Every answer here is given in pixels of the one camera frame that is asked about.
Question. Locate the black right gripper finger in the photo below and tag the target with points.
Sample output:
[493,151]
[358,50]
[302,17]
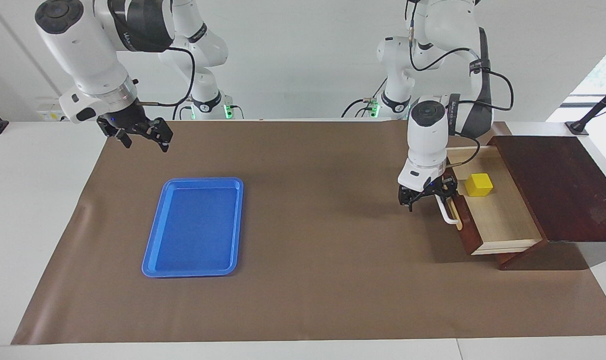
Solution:
[163,134]
[123,137]

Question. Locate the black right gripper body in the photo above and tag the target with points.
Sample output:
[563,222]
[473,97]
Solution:
[125,117]

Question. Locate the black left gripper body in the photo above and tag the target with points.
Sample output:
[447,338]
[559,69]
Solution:
[428,191]

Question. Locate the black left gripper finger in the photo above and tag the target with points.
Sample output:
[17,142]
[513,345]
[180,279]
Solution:
[408,196]
[450,186]

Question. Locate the yellow cube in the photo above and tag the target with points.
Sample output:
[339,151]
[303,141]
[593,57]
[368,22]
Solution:
[479,185]

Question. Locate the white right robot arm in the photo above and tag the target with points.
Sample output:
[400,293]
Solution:
[82,45]

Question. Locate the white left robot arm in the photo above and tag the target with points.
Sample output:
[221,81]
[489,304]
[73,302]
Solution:
[428,135]

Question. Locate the brown table mat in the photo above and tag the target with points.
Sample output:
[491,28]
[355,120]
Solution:
[333,225]

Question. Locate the blue plastic tray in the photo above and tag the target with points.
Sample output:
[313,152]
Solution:
[197,230]

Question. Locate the dark wooden cabinet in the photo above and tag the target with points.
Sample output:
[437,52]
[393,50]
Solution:
[558,190]

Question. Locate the white wall socket box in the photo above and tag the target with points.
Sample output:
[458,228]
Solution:
[50,112]

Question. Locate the black camera stand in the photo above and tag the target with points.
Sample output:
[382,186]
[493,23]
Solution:
[595,110]

